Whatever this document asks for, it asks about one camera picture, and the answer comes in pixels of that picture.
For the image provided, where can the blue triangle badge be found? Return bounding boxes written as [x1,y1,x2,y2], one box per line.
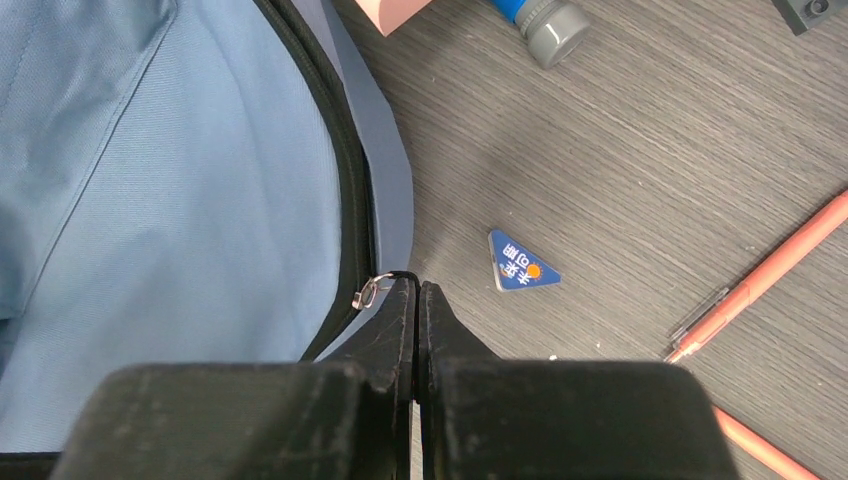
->
[488,229,562,292]

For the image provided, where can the orange pen horizontal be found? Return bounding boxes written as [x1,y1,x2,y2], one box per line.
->
[664,192,847,363]

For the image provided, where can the orange pen vertical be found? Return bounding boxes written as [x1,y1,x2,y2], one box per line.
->
[713,406,819,480]

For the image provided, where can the pink perforated stand board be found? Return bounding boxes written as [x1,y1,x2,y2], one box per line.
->
[356,0,431,37]

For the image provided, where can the blue fabric backpack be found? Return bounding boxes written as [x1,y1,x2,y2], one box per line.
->
[1,1,414,479]

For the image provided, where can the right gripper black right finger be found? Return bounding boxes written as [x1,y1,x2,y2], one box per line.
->
[418,282,739,479]

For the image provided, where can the blue marker pen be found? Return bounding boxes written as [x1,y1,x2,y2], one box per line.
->
[492,0,591,70]

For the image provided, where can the dark grey lego baseplate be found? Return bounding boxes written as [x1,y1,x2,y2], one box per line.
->
[771,0,847,36]

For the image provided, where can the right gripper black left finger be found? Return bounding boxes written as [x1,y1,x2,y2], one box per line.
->
[51,276,418,479]

